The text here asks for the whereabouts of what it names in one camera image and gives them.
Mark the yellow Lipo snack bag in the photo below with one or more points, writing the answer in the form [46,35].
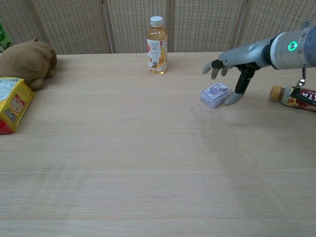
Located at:
[12,103]

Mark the small purple plastic box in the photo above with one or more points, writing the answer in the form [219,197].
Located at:
[214,96]

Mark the green printed package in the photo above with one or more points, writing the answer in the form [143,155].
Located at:
[3,39]

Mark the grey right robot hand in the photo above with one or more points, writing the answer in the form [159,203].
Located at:
[243,58]

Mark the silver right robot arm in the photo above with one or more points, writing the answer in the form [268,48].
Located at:
[293,48]

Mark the yellow tea bottle white cap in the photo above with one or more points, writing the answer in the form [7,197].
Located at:
[157,53]

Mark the brown plush toy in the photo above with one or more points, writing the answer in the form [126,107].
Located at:
[27,61]

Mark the red label milk tea bottle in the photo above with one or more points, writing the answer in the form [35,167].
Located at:
[281,95]

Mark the woven folding screen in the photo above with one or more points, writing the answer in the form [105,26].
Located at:
[158,24]

